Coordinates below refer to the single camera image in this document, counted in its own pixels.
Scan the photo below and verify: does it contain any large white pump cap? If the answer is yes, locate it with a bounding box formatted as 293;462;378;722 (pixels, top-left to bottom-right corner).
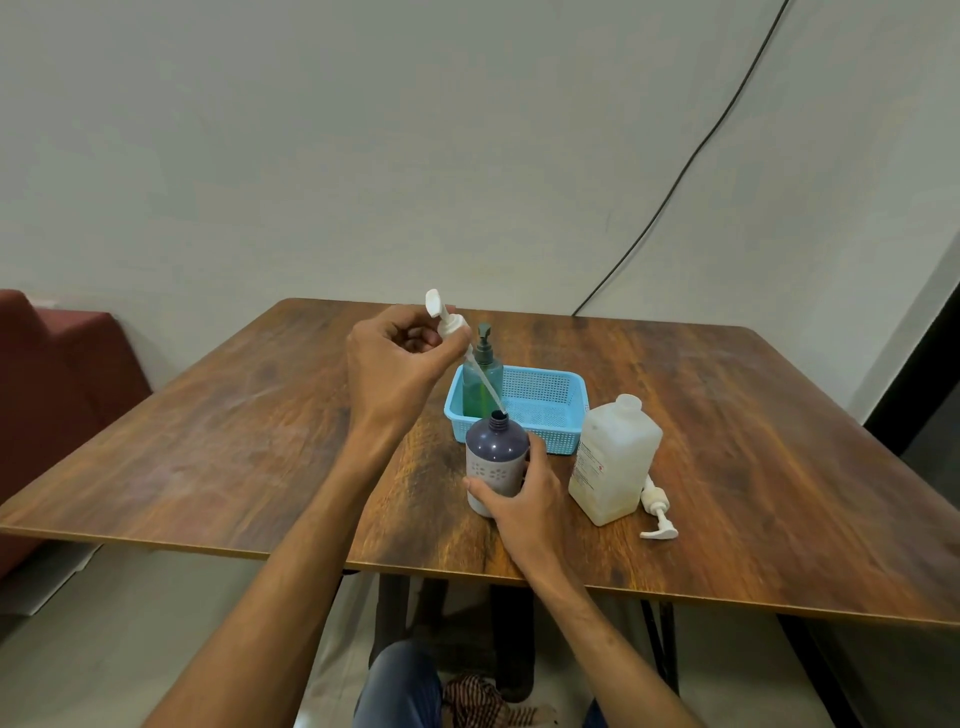
638;474;680;542

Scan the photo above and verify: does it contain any person's left forearm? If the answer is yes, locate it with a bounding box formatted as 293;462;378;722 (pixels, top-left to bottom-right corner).
142;423;418;728

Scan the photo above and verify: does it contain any large translucent bottle yellow liquid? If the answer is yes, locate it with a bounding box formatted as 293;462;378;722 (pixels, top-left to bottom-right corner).
567;393;664;528

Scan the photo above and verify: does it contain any person's right forearm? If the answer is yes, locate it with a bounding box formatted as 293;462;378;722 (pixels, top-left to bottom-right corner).
532;569;706;728

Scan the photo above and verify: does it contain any person's left hand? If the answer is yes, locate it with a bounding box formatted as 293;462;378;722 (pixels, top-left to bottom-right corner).
345;302;472;444

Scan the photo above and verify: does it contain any blue plastic basket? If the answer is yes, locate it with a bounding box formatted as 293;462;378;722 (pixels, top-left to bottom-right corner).
443;363;591;457

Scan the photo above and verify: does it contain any black metal table leg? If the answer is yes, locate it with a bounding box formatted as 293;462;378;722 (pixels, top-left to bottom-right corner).
369;573;412;669
639;599;680;695

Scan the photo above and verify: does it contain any person's left leg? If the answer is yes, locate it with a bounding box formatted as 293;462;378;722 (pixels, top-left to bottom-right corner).
352;641;444;728

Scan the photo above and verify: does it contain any brown checkered cloth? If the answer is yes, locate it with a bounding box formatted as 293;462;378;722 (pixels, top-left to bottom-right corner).
440;673;560;728

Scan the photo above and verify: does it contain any small green plastic bottle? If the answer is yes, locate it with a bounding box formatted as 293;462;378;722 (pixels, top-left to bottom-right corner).
461;356;505;420

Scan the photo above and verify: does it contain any person's right hand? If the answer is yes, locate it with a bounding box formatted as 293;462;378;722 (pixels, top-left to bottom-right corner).
463;432;579;590

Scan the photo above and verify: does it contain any black table support post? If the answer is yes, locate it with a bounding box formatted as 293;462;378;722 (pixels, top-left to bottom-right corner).
491;584;536;703

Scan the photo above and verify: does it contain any small white pump cap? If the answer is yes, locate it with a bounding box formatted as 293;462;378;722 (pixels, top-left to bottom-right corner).
425;289;506;418

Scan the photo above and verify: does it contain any black wall cable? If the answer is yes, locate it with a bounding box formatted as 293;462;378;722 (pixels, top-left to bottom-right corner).
571;0;793;317

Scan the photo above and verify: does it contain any small navy white floral bottle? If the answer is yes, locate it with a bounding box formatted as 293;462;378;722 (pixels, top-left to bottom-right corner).
465;411;530;519

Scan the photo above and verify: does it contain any dark red sofa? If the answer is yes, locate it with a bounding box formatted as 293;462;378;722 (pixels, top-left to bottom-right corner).
0;289;153;579

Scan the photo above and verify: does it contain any white flat board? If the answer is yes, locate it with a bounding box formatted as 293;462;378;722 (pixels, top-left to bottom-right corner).
0;541;103;619

